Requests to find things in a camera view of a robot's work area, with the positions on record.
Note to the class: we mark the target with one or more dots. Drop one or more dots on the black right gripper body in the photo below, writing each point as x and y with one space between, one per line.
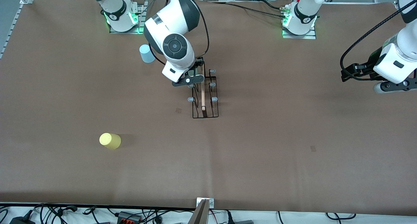
198 63

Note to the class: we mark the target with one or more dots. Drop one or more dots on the yellow plastic cup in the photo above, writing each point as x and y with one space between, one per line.
110 141

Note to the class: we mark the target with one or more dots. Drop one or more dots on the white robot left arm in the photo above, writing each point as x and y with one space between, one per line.
391 59

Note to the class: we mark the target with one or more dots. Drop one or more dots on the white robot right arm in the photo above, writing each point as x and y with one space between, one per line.
176 18

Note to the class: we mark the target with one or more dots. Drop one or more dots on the light blue plastic cup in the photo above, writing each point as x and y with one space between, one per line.
145 54

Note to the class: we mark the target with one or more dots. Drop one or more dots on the brown table mat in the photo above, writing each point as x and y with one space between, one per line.
228 158

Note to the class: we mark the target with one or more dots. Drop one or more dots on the black plug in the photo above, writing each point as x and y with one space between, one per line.
229 217

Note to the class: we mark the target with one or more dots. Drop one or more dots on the black red connector box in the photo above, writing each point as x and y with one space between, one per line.
128 216

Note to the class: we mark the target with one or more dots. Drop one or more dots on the black power adapter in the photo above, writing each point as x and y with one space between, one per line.
21 220

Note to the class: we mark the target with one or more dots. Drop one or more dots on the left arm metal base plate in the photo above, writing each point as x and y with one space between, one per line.
311 37

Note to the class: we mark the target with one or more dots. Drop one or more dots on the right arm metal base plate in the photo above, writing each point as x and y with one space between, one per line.
140 18

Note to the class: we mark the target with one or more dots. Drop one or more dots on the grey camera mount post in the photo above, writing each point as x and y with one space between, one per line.
200 216

